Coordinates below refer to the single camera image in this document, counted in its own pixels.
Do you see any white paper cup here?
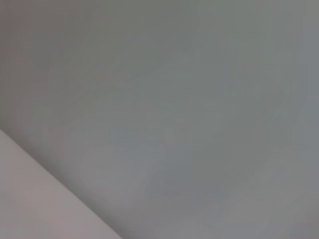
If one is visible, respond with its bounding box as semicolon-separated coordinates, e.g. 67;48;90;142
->
0;129;123;239

